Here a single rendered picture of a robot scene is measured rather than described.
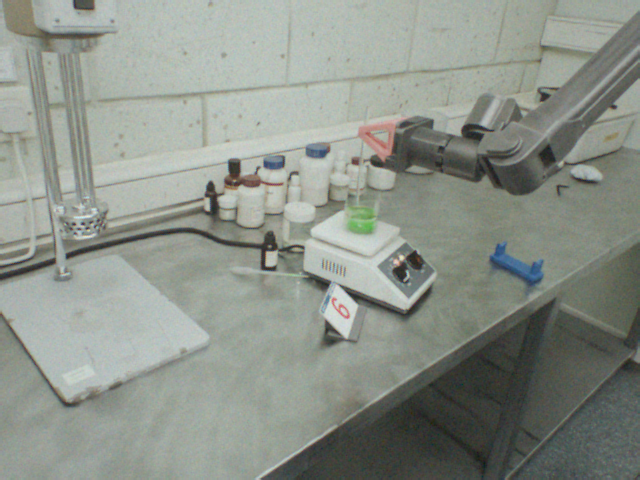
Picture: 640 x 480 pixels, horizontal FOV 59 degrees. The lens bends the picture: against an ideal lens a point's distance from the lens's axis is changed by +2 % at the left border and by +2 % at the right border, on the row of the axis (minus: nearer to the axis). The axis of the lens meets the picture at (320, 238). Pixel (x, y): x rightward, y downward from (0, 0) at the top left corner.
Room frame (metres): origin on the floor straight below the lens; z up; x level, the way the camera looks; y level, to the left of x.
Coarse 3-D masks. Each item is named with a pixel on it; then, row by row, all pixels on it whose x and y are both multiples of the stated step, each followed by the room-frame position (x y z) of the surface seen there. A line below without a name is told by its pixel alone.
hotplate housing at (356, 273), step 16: (320, 240) 0.84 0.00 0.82; (400, 240) 0.87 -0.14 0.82; (304, 256) 0.84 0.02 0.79; (320, 256) 0.82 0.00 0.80; (336, 256) 0.80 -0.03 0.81; (352, 256) 0.79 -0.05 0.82; (368, 256) 0.80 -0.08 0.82; (384, 256) 0.81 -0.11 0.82; (304, 272) 0.83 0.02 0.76; (320, 272) 0.82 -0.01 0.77; (336, 272) 0.80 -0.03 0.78; (352, 272) 0.79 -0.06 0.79; (368, 272) 0.77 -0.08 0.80; (352, 288) 0.79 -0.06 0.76; (368, 288) 0.77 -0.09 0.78; (384, 288) 0.76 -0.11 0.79; (384, 304) 0.76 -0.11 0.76; (400, 304) 0.74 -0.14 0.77
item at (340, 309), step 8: (336, 288) 0.75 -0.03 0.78; (336, 296) 0.73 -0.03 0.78; (344, 296) 0.74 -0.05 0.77; (336, 304) 0.71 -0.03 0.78; (344, 304) 0.73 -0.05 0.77; (352, 304) 0.74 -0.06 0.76; (328, 312) 0.68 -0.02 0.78; (336, 312) 0.69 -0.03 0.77; (344, 312) 0.71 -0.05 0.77; (352, 312) 0.72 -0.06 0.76; (336, 320) 0.68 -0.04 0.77; (344, 320) 0.69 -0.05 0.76; (344, 328) 0.68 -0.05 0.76
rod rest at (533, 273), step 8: (496, 248) 0.96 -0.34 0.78; (504, 248) 0.97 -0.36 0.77; (496, 256) 0.96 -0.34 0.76; (504, 256) 0.96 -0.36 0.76; (504, 264) 0.94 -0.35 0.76; (512, 264) 0.93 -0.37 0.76; (520, 264) 0.94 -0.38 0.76; (536, 264) 0.90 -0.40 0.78; (520, 272) 0.91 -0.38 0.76; (528, 272) 0.91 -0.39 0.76; (536, 272) 0.91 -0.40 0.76; (536, 280) 0.90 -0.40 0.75
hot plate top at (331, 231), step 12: (336, 216) 0.91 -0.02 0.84; (324, 228) 0.85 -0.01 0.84; (336, 228) 0.86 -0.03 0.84; (384, 228) 0.87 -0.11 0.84; (396, 228) 0.88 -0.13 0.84; (324, 240) 0.82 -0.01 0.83; (336, 240) 0.81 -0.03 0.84; (348, 240) 0.81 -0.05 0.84; (360, 240) 0.82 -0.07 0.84; (372, 240) 0.82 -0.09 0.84; (384, 240) 0.83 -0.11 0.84; (360, 252) 0.79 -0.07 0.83; (372, 252) 0.79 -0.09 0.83
